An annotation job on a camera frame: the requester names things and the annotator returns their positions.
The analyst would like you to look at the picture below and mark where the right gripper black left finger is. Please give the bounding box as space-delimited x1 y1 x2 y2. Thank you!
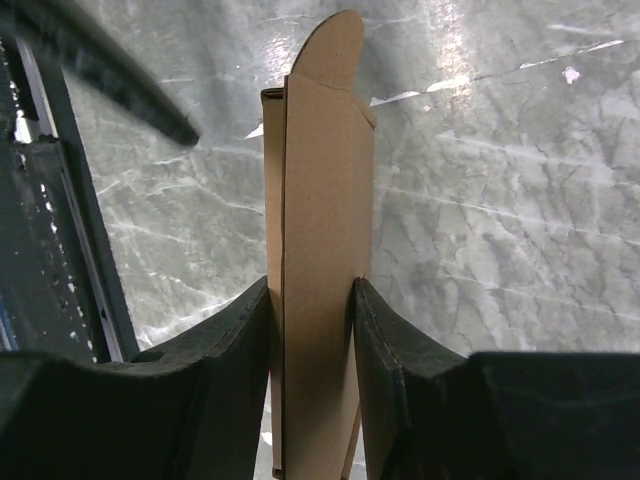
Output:
1 281 271 479

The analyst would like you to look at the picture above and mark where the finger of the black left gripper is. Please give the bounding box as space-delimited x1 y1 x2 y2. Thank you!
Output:
9 1 200 147

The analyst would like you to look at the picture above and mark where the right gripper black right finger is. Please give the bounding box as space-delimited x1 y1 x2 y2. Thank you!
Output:
352 279 639 479

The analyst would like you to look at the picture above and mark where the brown cardboard box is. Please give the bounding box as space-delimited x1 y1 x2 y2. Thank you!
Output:
261 10 376 479

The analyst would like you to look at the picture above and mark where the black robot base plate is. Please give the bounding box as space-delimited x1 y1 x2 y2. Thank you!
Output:
1 1 139 363

